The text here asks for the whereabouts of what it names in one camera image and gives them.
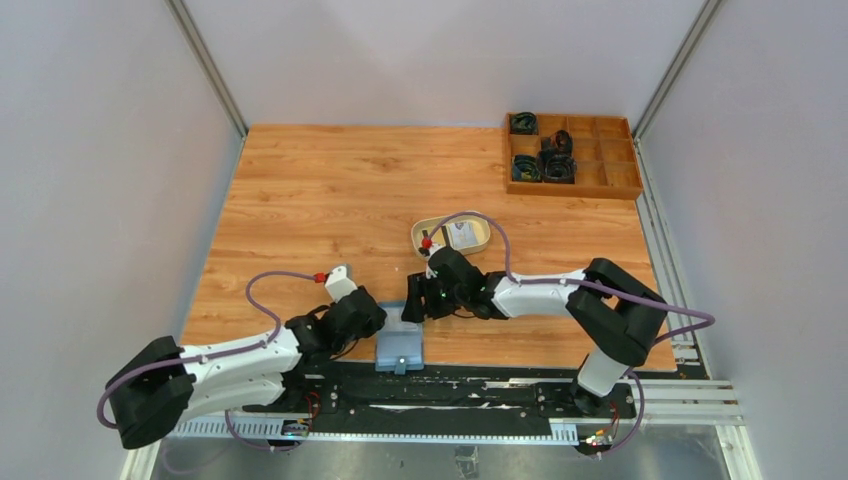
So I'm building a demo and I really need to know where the cream oval tray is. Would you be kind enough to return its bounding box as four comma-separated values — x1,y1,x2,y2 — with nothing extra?
410,215,491,259

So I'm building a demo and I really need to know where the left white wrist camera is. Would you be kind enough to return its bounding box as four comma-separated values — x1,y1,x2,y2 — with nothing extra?
324,264,359,303

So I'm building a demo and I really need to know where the aluminium rail frame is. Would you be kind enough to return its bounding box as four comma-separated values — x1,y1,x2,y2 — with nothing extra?
166,378,744,450

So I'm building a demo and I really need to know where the rolled black belt lower centre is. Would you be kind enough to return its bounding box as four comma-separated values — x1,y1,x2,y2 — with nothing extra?
537,150,577,184

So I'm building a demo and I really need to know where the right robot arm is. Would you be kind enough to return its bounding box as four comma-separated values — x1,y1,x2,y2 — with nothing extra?
401,247,669,413

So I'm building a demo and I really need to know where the white printed card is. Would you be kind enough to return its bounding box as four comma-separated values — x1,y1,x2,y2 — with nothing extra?
447,221,479,250

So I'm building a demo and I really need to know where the rolled dark belt centre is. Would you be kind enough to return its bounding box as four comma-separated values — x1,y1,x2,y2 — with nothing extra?
541,129,574,156

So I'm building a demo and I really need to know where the wooden compartment box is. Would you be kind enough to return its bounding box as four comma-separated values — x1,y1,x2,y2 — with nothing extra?
503,112,643,200

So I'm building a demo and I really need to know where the rolled dark belt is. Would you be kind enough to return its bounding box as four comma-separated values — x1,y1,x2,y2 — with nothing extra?
541,129,574,156
509,111,538,135

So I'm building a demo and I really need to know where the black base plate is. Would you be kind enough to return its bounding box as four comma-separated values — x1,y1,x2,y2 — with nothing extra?
242,362,639,436

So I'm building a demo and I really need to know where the rolled blue belt lower left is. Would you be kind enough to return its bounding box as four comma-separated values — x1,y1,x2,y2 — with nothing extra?
511,154,542,183

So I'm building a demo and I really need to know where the blue card holder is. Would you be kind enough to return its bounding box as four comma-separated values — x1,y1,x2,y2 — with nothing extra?
375,301,425,375

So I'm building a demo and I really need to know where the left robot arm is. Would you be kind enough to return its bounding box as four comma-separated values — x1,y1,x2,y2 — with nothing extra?
98,287,387,450

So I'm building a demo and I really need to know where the rolled dark belt top left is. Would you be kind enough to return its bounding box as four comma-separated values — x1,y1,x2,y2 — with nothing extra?
509,111,538,135

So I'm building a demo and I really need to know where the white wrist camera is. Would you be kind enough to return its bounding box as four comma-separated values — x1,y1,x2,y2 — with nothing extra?
324,264,359,303
419,243,445,279

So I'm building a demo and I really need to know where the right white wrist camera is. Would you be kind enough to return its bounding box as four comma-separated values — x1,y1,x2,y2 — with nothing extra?
419,243,445,279

